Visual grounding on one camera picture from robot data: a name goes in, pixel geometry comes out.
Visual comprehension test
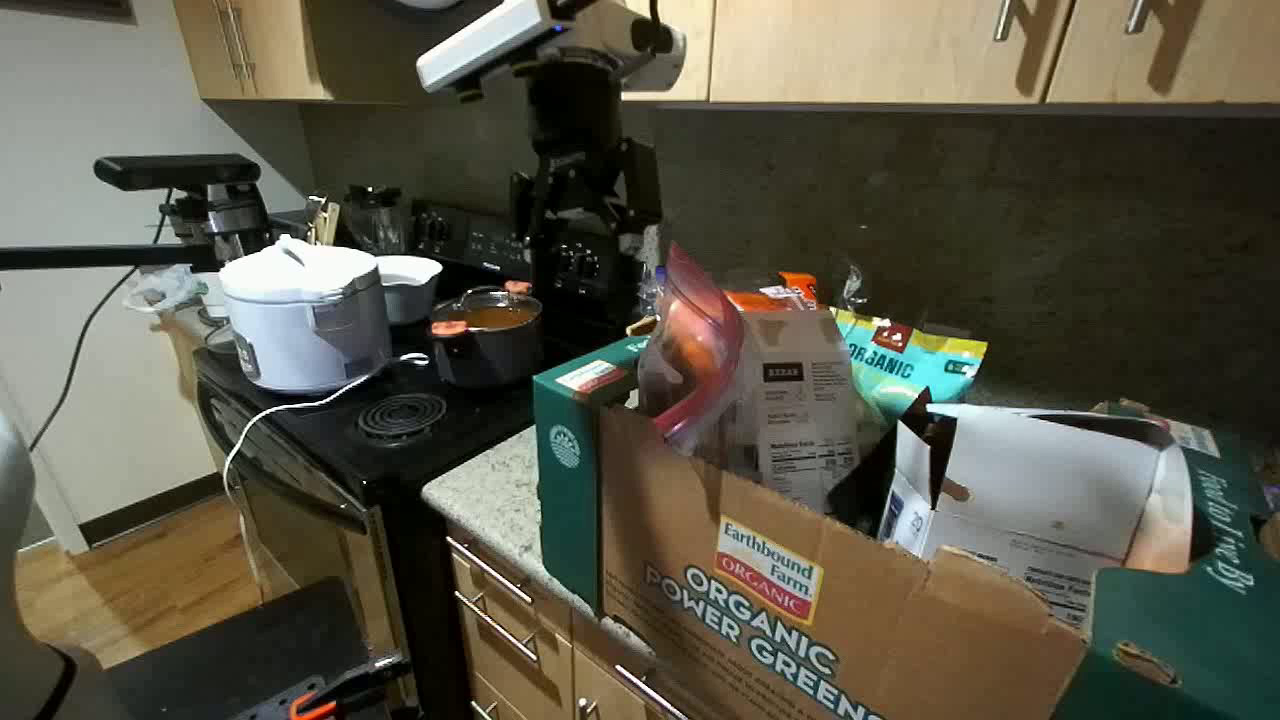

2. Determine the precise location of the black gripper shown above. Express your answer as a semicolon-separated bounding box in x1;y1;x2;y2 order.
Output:
513;53;666;341

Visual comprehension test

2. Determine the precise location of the orange packet with white label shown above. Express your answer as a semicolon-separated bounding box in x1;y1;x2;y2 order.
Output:
714;267;872;514

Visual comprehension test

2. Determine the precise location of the green cardboard produce box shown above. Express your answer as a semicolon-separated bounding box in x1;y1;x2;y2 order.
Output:
526;324;1280;720

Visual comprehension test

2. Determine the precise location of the pink-edged clear zip bag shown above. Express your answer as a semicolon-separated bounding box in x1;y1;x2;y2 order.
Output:
634;240;750;452

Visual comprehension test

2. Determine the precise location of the white lidded pot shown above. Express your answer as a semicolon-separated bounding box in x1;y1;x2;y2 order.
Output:
371;253;449;328

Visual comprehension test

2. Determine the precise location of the dark glass jar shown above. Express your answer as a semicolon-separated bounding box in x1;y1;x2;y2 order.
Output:
335;179;411;255

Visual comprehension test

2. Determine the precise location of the black kitchen stove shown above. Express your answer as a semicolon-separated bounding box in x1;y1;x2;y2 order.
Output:
192;195;643;720

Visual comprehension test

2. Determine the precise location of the wooden upper cabinet door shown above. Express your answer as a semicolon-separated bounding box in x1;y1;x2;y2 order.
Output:
1044;0;1280;107
709;0;1074;107
650;0;714;103
173;0;335;103

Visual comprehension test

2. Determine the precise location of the wooden knife block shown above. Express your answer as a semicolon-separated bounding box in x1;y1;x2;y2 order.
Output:
300;193;344;253

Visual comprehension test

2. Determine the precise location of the white rice cooker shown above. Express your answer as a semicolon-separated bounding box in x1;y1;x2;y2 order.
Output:
214;233;396;401

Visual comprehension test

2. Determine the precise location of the black stove top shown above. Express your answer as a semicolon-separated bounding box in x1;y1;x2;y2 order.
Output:
214;347;432;504

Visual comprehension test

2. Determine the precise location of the teal organic snack bag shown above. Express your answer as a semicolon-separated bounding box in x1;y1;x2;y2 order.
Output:
831;302;991;433

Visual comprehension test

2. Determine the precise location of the wooden drawer cabinet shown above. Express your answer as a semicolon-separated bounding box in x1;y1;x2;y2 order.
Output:
444;523;694;720

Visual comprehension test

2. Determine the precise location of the white crumpled bag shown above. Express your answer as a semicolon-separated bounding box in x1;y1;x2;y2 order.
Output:
122;261;231;324

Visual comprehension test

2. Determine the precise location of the black boom bar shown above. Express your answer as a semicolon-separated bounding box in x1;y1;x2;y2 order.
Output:
0;240;223;270

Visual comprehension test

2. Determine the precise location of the orange clamp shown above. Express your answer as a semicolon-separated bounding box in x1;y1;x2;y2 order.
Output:
283;684;344;720

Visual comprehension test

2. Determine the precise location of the black robot stand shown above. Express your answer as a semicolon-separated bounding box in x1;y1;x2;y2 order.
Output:
105;571;420;720

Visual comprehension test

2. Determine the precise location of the white paper sheet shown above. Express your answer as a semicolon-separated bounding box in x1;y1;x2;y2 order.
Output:
874;401;1182;636

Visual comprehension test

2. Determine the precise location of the black pot with orange handles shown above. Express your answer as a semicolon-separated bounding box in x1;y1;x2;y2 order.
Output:
423;276;549;391

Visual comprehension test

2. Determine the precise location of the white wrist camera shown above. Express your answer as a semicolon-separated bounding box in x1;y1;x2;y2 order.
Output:
411;0;560;94

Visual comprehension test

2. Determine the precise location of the silver drawer handle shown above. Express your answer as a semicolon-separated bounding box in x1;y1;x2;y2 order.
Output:
453;591;545;668
444;534;536;610
610;659;691;720

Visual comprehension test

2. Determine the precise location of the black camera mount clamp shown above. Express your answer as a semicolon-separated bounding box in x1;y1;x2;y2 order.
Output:
154;179;275;262

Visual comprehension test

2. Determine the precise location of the black stereo camera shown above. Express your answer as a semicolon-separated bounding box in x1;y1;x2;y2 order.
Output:
92;151;263;193

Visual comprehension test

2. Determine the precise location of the thin black camera cable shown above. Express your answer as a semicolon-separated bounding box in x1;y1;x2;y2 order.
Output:
22;255;147;456

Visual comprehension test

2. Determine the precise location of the dark picture frame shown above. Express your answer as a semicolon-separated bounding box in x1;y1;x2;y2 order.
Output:
0;0;137;25

